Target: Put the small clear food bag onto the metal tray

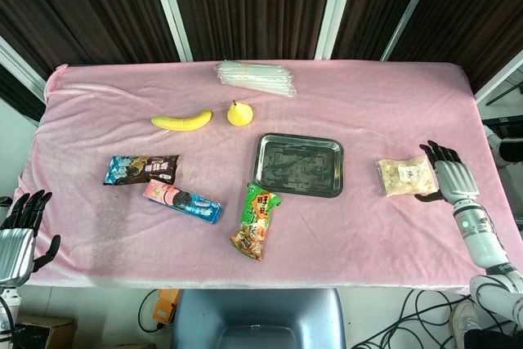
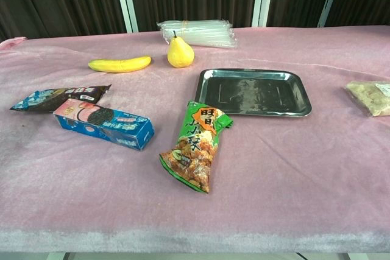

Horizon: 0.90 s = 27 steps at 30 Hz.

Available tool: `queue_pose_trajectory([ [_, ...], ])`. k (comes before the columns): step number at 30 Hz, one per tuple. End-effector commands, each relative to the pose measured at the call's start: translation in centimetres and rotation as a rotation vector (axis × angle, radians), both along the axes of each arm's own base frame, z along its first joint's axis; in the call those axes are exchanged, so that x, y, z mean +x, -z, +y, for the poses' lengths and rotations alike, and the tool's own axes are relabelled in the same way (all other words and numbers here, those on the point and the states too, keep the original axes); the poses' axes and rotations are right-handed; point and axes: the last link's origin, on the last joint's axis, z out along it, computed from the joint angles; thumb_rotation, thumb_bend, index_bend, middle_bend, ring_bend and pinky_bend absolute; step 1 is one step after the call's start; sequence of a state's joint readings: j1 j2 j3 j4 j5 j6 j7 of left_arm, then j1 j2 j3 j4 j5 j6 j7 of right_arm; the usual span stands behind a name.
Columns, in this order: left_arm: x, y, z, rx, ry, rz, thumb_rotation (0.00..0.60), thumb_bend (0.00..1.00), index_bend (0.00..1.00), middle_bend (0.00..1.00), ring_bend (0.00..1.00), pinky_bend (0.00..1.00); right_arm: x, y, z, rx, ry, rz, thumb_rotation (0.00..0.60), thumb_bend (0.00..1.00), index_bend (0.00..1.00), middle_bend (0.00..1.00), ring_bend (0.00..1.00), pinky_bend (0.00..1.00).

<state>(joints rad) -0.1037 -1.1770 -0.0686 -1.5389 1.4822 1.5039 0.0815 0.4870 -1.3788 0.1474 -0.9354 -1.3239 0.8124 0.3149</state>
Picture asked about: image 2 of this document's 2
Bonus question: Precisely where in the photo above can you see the metal rectangular tray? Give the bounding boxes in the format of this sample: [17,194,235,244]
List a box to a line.
[194,68,313,118]

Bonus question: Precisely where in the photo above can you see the beige snack bag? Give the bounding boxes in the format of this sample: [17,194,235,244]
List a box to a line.
[344,80,390,118]

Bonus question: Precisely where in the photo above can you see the green snack bag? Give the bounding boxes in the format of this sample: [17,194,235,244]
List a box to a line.
[158,100,235,194]

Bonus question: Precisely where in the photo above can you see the yellow pear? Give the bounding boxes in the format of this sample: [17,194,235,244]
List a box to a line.
[166,30,196,69]

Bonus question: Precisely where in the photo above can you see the clear plastic straw bundle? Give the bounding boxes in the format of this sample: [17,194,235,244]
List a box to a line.
[156,19,238,50]

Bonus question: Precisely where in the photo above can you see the blue cookie box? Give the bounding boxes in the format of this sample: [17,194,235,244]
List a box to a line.
[52,98,155,152]

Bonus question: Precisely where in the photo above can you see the yellow banana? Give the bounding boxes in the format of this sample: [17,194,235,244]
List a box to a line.
[88,55,152,74]

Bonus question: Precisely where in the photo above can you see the pink plush table cloth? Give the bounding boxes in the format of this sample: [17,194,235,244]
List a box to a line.
[0,24,390,254]

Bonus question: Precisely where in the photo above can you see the dark blue snack packet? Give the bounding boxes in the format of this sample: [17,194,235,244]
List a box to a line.
[9,84,112,114]

